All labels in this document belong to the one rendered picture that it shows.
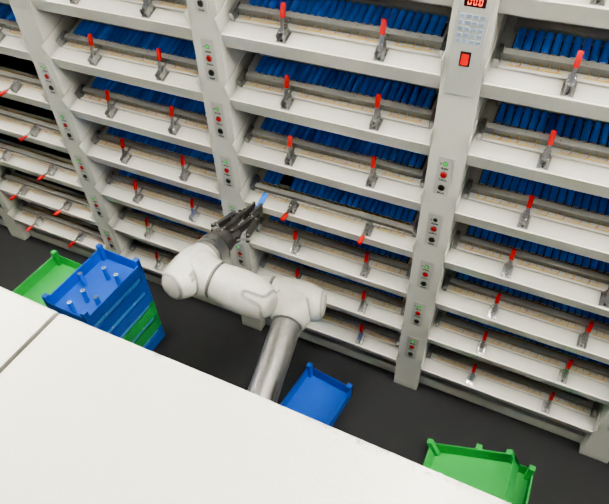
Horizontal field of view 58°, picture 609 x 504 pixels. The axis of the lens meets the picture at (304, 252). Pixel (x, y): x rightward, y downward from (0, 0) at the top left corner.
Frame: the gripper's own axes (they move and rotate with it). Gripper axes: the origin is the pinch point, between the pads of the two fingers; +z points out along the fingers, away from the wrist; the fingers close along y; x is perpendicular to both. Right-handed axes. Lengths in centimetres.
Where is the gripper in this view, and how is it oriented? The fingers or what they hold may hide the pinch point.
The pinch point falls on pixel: (252, 211)
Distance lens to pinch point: 170.4
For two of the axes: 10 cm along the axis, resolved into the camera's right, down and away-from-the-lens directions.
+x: -0.4, 8.1, 5.9
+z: 4.3, -5.2, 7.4
